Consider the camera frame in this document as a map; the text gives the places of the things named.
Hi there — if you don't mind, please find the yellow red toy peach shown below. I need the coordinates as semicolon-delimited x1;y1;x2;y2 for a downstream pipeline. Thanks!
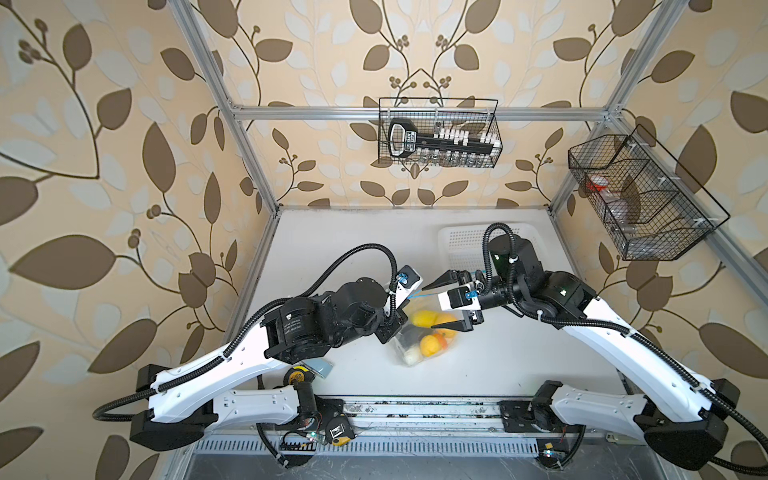
432;313;460;339

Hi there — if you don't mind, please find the orange toy tangerine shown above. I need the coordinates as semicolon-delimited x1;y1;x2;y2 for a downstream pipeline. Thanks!
435;333;449;351

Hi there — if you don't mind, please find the small yellow toy fruit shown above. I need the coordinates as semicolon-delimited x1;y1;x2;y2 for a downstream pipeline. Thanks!
419;334;443;358

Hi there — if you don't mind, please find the clear zip bag blue zipper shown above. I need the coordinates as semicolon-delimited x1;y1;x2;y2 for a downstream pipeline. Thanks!
391;292;463;367

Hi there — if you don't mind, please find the beige toy potato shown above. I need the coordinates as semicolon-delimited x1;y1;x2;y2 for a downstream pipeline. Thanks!
402;347;423;366

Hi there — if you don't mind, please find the yellow toy lemon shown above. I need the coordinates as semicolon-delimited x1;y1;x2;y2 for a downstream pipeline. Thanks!
410;310;439;329

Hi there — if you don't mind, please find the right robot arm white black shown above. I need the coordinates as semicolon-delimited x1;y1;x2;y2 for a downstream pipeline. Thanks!
430;225;767;477

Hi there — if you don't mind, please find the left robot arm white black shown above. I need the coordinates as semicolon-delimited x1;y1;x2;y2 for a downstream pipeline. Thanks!
93;273;421;452

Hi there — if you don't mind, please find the white perforated plastic basket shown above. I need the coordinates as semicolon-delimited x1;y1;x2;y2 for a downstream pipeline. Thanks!
437;223;547;274

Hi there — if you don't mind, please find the grey blue flat plate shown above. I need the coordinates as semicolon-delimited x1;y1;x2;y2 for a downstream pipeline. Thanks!
301;358;334;379

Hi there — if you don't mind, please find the yellow black tape measure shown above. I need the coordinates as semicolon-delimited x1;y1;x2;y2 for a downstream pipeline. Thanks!
283;366;315;385

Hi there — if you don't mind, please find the red capped item in basket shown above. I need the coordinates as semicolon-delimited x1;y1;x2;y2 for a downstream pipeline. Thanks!
585;175;610;194

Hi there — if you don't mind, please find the black socket tool set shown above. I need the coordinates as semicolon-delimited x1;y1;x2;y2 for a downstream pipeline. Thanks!
384;118;502;158

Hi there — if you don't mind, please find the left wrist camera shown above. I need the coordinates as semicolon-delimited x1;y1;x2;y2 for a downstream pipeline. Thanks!
394;265;423;307

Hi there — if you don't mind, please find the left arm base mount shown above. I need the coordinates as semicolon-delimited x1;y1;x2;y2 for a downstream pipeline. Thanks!
273;381;345;433

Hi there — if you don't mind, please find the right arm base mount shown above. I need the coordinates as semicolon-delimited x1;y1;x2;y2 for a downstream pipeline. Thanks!
498;380;586;434

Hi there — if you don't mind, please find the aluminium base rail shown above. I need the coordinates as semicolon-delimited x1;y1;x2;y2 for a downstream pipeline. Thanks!
197;394;601;439

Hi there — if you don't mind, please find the yellow black device on rail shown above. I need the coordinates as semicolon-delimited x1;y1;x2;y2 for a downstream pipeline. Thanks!
325;415;356;447

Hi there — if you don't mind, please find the black wire basket right wall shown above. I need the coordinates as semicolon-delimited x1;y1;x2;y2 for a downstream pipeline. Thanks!
568;124;731;261

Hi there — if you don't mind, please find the black wire basket wall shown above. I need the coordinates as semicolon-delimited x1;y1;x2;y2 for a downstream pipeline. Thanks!
568;124;731;261
377;96;503;169

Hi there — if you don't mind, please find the black wire basket back wall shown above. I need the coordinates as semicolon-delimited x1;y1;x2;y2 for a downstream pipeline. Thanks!
377;96;503;169

